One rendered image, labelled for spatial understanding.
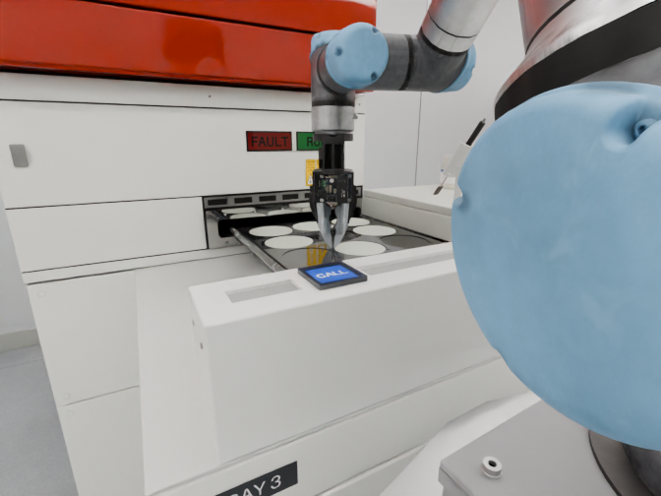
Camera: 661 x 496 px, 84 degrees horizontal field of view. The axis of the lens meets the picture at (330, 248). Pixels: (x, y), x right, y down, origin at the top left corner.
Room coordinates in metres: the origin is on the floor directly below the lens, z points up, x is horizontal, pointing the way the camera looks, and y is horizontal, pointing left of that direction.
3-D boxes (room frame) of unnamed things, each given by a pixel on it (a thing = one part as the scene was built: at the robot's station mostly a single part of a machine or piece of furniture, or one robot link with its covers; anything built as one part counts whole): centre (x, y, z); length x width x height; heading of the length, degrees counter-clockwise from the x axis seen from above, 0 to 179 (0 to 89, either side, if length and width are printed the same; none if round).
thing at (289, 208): (0.96, 0.10, 0.89); 0.44 x 0.02 x 0.10; 118
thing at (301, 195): (0.96, 0.11, 0.96); 0.44 x 0.01 x 0.02; 118
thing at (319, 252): (0.78, -0.01, 0.90); 0.34 x 0.34 x 0.01; 28
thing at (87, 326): (1.19, 0.43, 0.41); 0.82 x 0.71 x 0.82; 118
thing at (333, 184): (0.66, 0.00, 1.05); 0.09 x 0.08 x 0.12; 0
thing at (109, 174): (0.89, 0.27, 1.02); 0.82 x 0.03 x 0.40; 118
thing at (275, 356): (0.43, -0.12, 0.89); 0.55 x 0.09 x 0.14; 118
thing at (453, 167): (0.80, -0.28, 1.03); 0.06 x 0.04 x 0.13; 28
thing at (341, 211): (0.67, -0.02, 0.95); 0.06 x 0.03 x 0.09; 0
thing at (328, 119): (0.67, -0.01, 1.13); 0.08 x 0.08 x 0.05
